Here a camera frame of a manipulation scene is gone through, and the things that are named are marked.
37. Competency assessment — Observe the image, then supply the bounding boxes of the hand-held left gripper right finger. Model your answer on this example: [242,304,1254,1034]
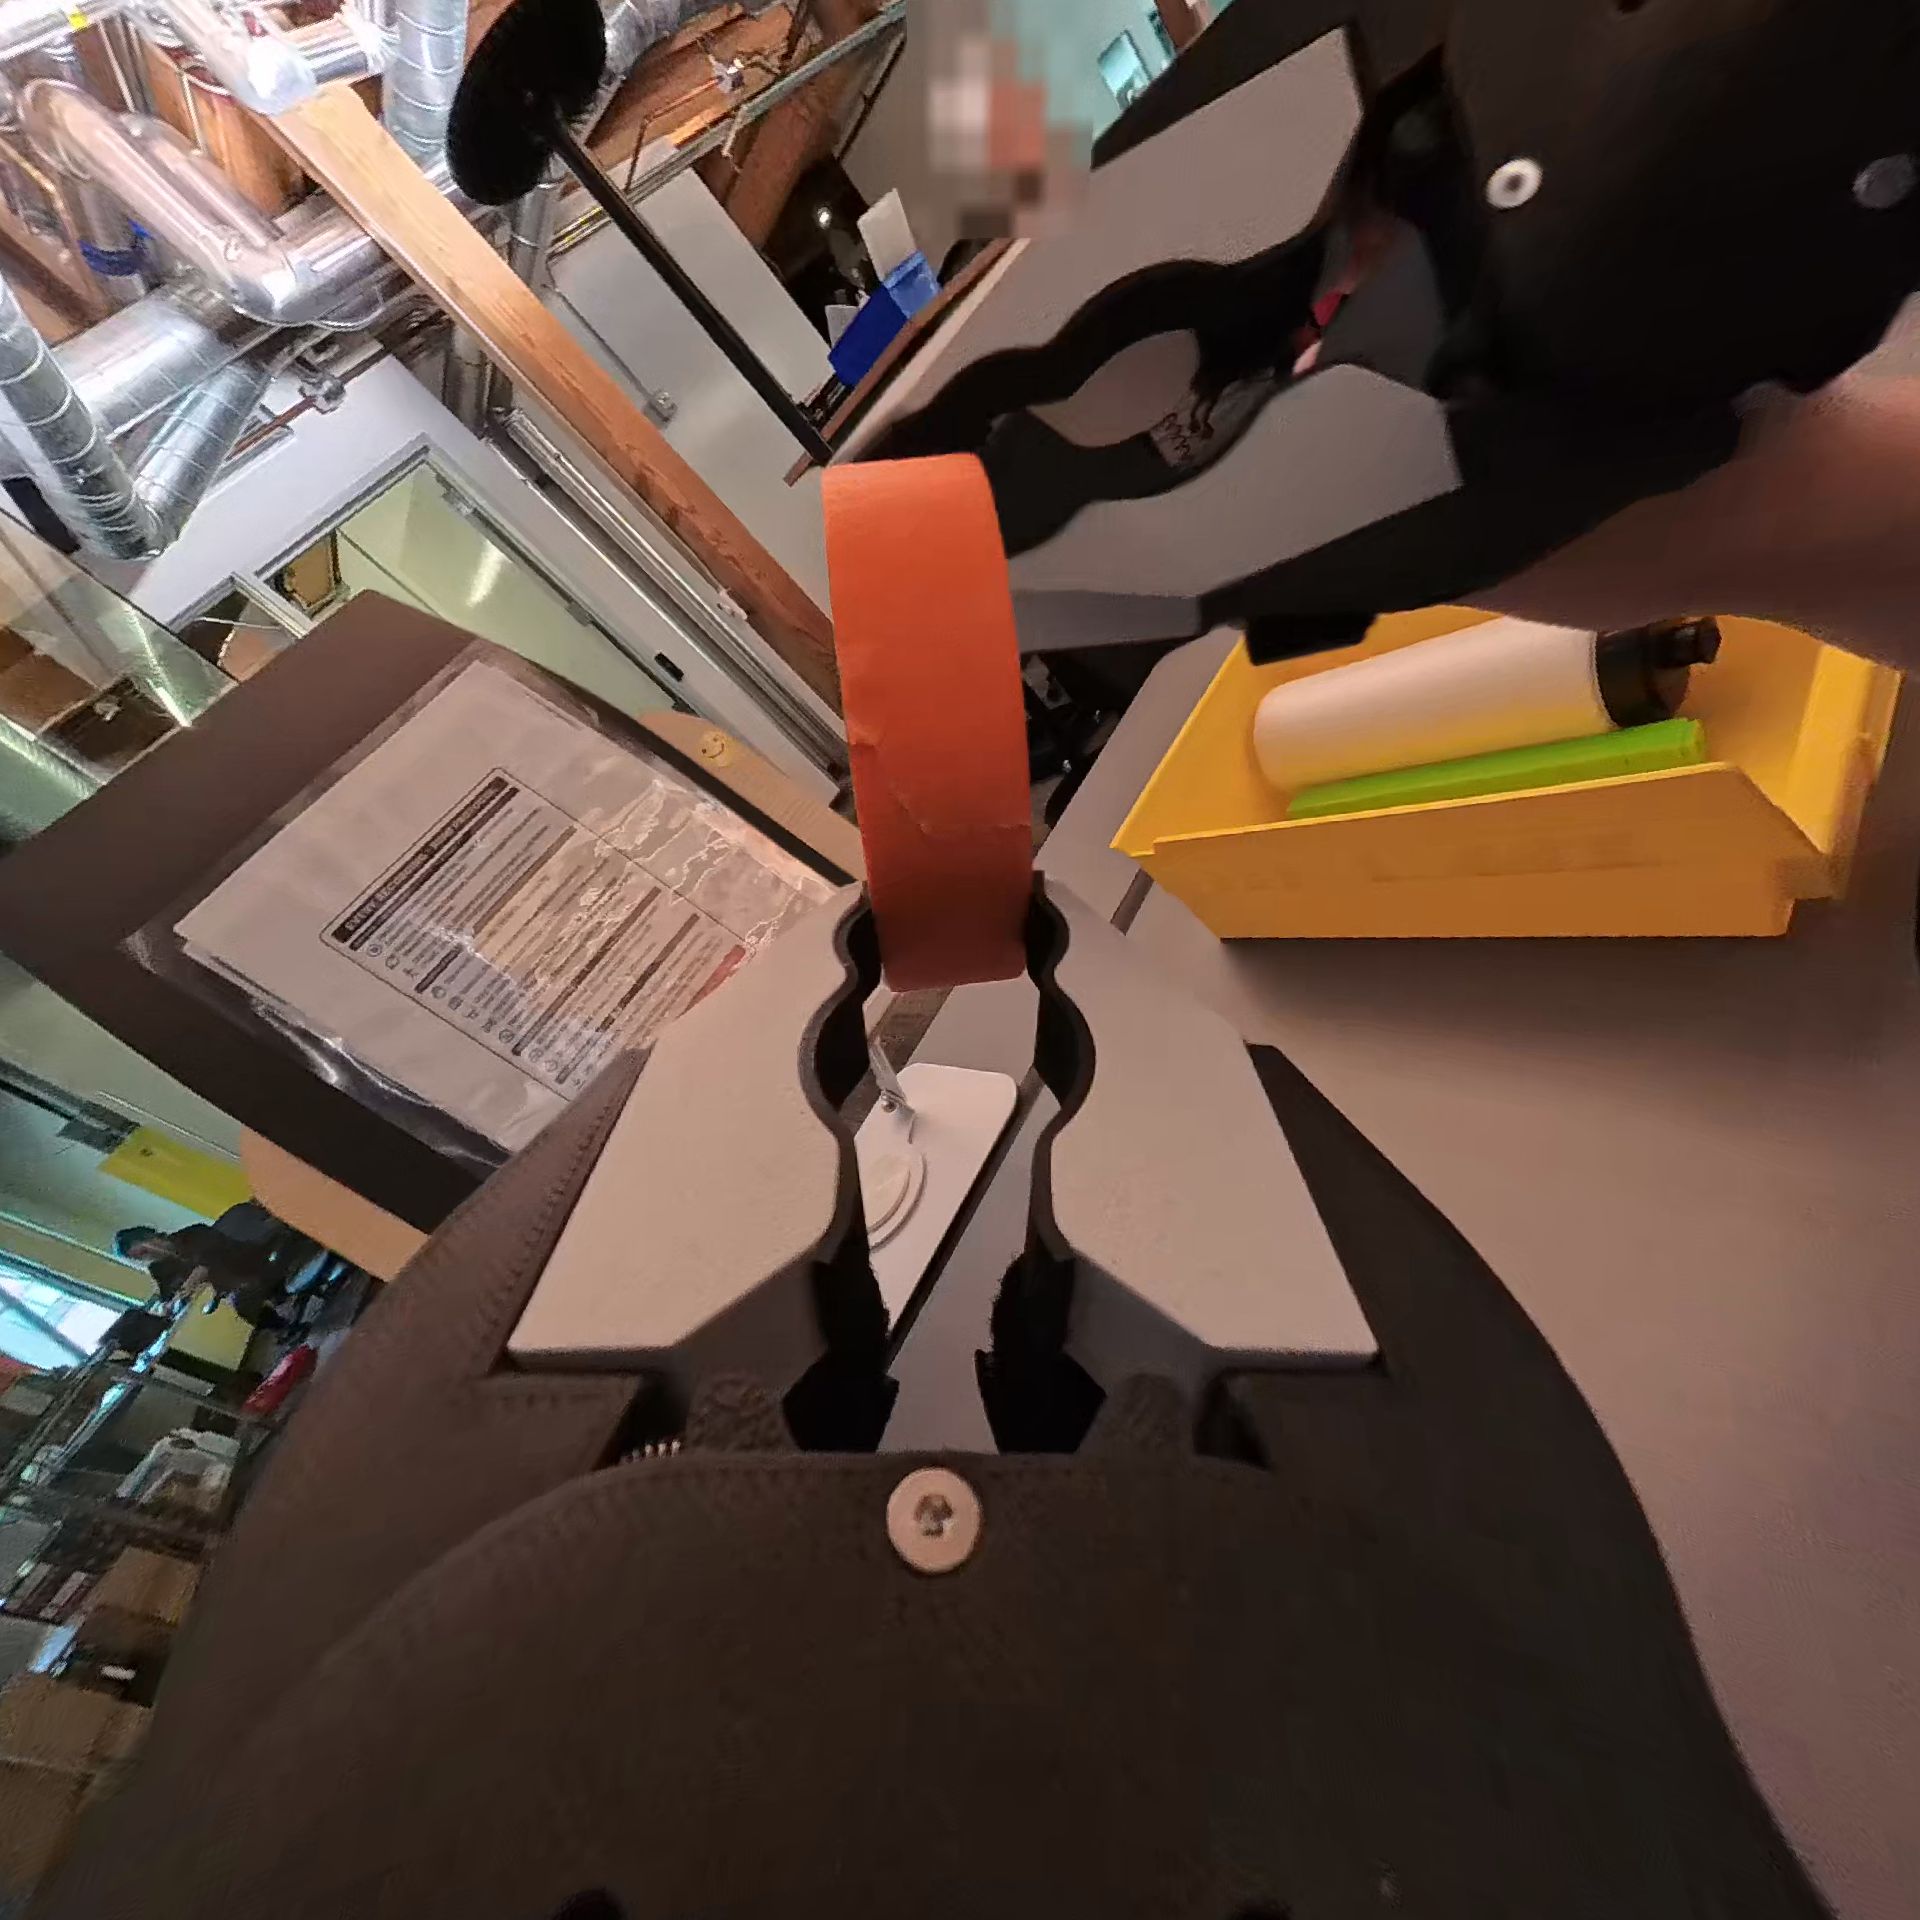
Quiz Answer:
[975,878,1379,1454]

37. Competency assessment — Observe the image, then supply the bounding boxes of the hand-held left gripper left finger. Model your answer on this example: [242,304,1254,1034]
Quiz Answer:
[507,885,902,1454]

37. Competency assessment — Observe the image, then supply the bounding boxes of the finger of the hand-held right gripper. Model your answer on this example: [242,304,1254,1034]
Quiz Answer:
[983,358,1466,648]
[829,23,1373,466]

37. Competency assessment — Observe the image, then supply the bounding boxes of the white bottle black cap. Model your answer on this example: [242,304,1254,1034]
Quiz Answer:
[1252,615,1723,798]

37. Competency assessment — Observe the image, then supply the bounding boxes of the green plastic square tube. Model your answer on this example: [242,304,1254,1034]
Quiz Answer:
[1287,717,1710,822]

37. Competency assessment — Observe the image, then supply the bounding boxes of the orange tape roll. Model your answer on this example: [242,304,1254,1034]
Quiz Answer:
[822,454,1039,992]

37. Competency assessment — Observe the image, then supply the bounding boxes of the yellow plastic bin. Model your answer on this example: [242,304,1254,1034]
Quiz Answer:
[1111,608,1905,942]

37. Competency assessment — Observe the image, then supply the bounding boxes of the person's right forearm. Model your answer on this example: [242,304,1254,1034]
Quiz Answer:
[1476,321,1920,677]

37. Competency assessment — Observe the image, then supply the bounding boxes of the white stand base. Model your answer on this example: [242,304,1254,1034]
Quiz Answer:
[847,1063,1022,1336]

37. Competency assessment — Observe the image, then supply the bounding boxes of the blue bin with white boxes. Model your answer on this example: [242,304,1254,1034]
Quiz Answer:
[828,250,945,387]

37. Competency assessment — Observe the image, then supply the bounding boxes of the clear-sleeved instruction sheet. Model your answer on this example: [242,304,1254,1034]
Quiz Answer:
[127,659,842,1171]

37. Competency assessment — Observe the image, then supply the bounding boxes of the instruction sheet on stand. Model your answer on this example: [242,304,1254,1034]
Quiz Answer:
[0,592,865,1231]

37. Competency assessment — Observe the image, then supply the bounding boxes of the black pole stand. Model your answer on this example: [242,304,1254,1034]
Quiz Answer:
[445,0,835,466]

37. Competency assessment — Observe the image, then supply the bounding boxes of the wooden support post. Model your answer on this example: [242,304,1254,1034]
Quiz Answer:
[270,88,842,706]

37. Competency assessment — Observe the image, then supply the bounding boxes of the silver air duct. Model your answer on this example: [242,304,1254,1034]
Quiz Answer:
[0,0,452,565]

